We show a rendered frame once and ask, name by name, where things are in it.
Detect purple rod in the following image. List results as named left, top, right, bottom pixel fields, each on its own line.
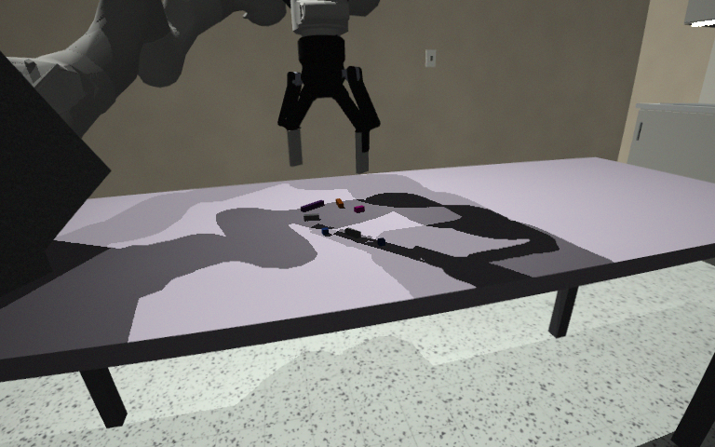
left=301, top=200, right=324, bottom=212

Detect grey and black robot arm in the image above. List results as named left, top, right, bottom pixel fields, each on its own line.
left=7, top=0, right=380, bottom=138

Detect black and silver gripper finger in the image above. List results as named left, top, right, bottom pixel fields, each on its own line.
left=277, top=72, right=316, bottom=167
left=318, top=66, right=381, bottom=174

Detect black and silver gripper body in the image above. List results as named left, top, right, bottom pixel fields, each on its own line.
left=298, top=34, right=345, bottom=98

